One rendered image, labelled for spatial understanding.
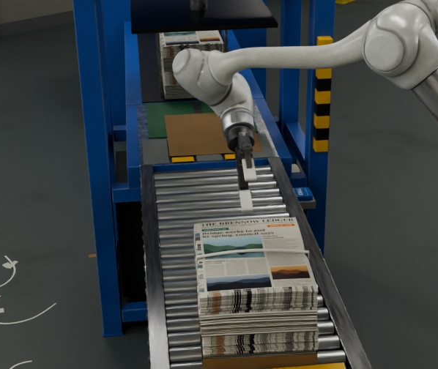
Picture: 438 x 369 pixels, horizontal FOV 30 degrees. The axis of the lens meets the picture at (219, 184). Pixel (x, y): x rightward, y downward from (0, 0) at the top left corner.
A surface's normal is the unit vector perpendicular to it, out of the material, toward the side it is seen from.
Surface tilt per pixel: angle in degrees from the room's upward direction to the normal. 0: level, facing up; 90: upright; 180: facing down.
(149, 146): 0
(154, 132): 0
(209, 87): 117
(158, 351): 0
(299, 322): 90
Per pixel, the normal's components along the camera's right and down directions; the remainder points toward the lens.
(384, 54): -0.50, 0.32
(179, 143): -0.02, -0.90
